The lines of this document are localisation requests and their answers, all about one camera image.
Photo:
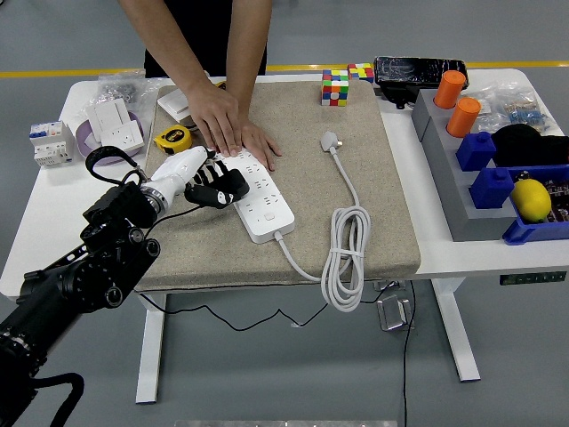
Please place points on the black cap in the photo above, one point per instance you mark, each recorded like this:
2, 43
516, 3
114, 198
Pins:
524, 147

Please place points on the plastic bag of metal parts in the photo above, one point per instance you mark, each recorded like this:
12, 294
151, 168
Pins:
117, 91

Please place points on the table control panel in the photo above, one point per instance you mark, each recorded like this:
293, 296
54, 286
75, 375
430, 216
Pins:
531, 279

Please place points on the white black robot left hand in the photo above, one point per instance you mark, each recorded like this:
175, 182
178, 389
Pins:
178, 169

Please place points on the person's left forearm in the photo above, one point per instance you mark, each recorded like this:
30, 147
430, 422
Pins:
246, 58

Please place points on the white socket panel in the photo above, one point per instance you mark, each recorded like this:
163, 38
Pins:
122, 138

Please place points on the white wall switch plate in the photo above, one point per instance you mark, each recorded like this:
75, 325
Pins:
175, 103

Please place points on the plastic bag of small parts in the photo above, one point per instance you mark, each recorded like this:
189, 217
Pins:
515, 111

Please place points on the yellow tape measure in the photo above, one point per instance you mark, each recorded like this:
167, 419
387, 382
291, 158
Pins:
174, 139

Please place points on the black plug adapter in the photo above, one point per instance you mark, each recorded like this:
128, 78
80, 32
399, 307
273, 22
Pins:
238, 183

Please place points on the white circuit breaker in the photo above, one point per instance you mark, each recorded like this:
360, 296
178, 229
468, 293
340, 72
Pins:
49, 147

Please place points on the purple bowl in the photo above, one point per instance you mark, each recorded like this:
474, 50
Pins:
84, 135

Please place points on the white switch panel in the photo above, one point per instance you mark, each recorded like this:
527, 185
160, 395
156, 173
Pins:
109, 116

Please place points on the white power strip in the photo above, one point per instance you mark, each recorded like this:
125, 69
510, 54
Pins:
266, 218

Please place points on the grey-brown mat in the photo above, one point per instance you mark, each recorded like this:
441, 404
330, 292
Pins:
302, 200

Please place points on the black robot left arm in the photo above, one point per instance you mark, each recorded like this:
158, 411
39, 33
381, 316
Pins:
89, 276

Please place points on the white table leg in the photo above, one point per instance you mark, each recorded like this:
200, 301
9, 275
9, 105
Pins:
151, 356
458, 333

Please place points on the person's right hand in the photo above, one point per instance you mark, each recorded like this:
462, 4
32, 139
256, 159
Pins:
218, 120

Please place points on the person's right forearm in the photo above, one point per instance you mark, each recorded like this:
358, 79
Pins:
171, 40

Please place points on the orange cylinder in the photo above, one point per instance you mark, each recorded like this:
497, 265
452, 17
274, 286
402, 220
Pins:
449, 91
462, 119

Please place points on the circuit board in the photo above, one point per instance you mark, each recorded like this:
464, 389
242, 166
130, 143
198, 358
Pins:
558, 191

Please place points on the blue block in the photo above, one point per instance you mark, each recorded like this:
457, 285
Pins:
489, 189
475, 153

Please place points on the metal bracket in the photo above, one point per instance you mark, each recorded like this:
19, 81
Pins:
393, 311
389, 285

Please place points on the black plastic-wrapped box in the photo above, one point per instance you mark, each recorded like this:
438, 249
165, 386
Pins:
413, 71

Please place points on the blue bin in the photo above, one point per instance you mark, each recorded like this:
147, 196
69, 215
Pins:
529, 231

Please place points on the grey stepped block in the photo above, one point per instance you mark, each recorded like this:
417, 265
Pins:
444, 178

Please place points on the large Rubik's cube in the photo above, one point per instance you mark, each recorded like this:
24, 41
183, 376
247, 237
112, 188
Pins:
334, 89

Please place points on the yellow lemon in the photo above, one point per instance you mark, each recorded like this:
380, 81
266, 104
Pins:
531, 200

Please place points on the person's left hand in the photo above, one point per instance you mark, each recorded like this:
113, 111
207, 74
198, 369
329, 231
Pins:
262, 147

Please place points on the small Rubik's cube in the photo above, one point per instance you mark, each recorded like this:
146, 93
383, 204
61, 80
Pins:
361, 72

